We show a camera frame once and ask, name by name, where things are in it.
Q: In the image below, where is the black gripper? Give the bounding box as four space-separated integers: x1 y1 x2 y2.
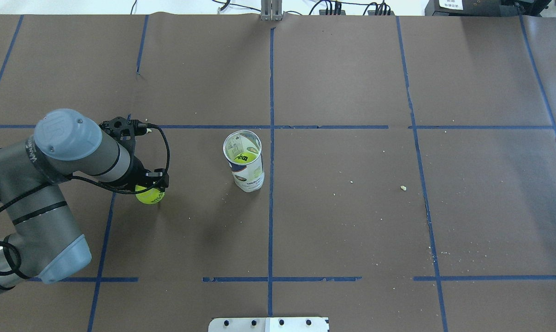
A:
129 159 169 190

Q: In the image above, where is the yellow tennis ball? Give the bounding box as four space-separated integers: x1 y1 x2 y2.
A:
135 188 166 205

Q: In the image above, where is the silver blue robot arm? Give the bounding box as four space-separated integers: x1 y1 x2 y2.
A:
0 108 170 294

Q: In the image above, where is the clear tennis ball can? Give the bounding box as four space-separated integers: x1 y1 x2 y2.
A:
223 130 265 193

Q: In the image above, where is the tennis ball inside can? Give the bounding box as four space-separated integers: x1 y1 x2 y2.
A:
233 152 258 165

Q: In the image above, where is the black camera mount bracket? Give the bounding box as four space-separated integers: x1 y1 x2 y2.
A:
99 116 150 157

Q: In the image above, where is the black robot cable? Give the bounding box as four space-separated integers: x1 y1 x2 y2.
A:
0 123 171 280

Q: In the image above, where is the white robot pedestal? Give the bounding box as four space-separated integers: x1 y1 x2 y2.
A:
208 316 330 332

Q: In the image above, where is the aluminium frame post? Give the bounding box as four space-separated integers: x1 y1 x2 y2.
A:
260 0 284 22

